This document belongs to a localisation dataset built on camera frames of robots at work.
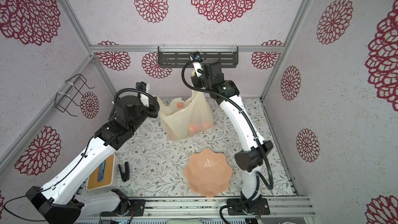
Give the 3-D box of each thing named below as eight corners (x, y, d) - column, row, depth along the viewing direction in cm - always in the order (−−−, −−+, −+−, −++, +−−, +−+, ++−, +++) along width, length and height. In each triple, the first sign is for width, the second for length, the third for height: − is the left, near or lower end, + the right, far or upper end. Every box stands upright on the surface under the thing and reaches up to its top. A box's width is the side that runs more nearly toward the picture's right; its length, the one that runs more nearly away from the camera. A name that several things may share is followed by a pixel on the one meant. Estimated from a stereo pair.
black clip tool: (122, 182, 83) (120, 181, 81) (120, 166, 89) (118, 164, 87) (131, 178, 85) (129, 177, 82) (128, 163, 90) (126, 161, 88)
